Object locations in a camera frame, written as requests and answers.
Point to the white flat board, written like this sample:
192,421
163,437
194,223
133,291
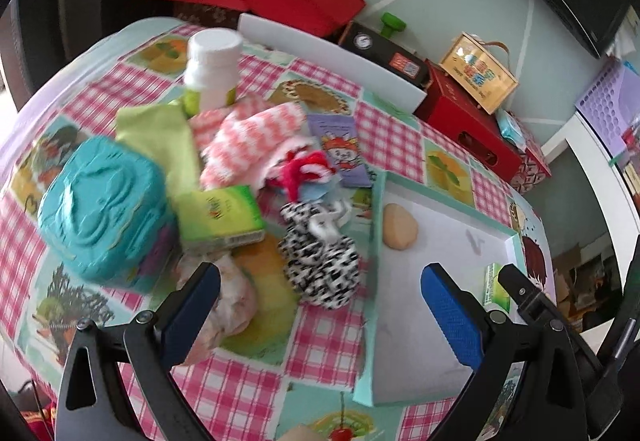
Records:
325,58

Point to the purple perforated basket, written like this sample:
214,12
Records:
607,106

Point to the red patterned box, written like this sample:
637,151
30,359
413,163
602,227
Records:
532,166

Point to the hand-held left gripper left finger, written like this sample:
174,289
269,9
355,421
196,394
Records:
192,316

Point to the red white plush toy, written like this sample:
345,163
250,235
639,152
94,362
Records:
305,171

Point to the turquoise plastic toy case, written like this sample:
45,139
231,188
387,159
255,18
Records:
100,216

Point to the pink white striped fuzzy sock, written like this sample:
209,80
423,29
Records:
245,141

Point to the tan dough lump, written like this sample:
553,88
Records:
400,227

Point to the purple cartoon card packet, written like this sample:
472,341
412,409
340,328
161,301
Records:
340,146

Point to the light green cloth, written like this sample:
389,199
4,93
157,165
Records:
160,141

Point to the cardboard boxes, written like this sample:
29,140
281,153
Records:
575,271

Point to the dark red carton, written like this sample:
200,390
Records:
465,126

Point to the white tray with teal rim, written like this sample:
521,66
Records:
430,231

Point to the light blue packet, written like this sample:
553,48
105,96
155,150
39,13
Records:
511,131

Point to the white shelf unit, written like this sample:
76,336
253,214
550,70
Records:
595,181

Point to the black orange box with gauge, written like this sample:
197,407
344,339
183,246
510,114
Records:
385,53

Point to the pink checkered printed tablecloth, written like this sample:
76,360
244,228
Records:
325,351

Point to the clear crumpled plastic bag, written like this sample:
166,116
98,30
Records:
235,291

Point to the white bottle with green label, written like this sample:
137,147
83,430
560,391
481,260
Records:
212,66

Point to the brown floral box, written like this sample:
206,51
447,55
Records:
210,13

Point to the black white patterned fuzzy sock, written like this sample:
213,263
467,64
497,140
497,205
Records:
320,261

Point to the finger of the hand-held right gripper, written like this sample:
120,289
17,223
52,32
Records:
522,293

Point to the green dumbbell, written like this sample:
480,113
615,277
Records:
392,25

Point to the green tissue packet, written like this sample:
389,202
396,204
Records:
495,286
215,216

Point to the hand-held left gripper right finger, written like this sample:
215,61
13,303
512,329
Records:
450,316

